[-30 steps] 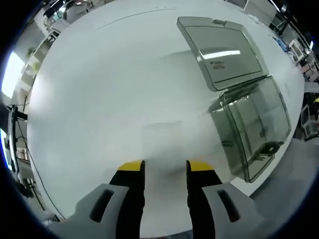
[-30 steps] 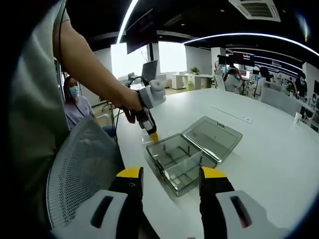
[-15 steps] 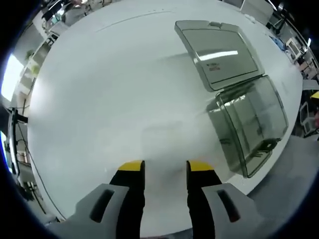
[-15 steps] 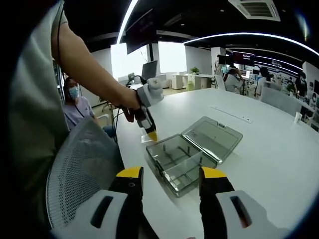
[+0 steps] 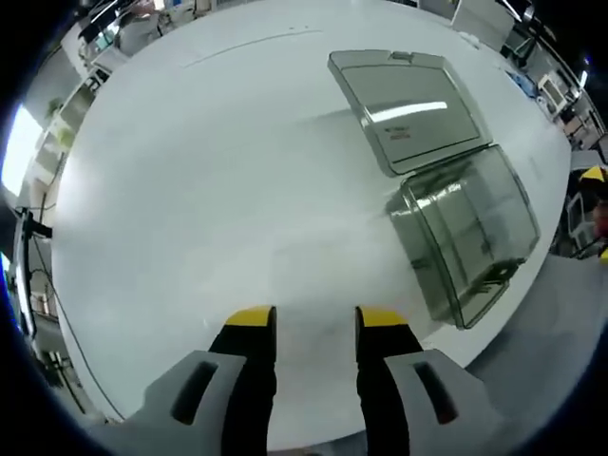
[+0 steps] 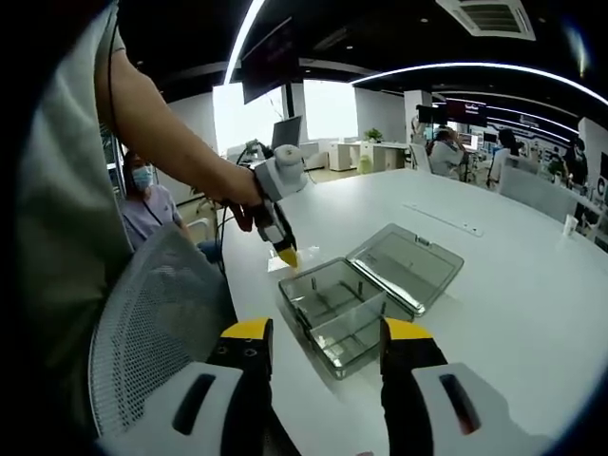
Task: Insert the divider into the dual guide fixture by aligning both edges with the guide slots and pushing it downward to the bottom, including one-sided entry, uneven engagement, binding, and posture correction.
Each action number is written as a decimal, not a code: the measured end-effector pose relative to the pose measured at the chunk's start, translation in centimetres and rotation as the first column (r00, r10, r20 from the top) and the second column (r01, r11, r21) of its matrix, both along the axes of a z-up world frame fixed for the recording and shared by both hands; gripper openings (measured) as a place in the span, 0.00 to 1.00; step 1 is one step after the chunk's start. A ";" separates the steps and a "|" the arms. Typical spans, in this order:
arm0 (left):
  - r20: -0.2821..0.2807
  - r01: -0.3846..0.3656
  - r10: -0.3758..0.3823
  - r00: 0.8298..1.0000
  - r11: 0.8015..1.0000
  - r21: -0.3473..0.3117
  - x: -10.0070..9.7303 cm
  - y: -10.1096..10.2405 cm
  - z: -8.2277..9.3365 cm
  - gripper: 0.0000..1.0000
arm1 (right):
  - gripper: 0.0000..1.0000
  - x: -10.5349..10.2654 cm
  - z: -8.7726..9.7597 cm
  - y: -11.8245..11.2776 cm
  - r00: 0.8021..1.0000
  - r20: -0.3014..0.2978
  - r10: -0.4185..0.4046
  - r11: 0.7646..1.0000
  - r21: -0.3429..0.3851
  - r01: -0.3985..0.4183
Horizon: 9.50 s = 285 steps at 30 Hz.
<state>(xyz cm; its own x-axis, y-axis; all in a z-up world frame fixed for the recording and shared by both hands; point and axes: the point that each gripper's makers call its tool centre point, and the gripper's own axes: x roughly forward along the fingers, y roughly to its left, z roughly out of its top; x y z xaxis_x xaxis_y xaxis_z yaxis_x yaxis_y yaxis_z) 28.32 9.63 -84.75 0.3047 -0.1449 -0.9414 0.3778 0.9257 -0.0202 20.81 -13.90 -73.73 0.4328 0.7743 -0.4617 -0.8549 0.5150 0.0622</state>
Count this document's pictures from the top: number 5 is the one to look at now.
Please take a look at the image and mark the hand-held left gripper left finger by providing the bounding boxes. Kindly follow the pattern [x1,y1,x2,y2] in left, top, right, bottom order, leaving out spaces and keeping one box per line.
[123,306,278,456]

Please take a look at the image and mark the clear grey guide fixture box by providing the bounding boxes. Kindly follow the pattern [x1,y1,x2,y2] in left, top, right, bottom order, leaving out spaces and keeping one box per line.
[328,48,542,331]

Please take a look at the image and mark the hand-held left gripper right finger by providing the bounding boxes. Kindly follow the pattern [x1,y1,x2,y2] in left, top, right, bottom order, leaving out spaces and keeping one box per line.
[354,306,505,452]

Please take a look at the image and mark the blue flat item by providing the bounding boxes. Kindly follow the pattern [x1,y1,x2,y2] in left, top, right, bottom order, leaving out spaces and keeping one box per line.
[505,70,541,99]

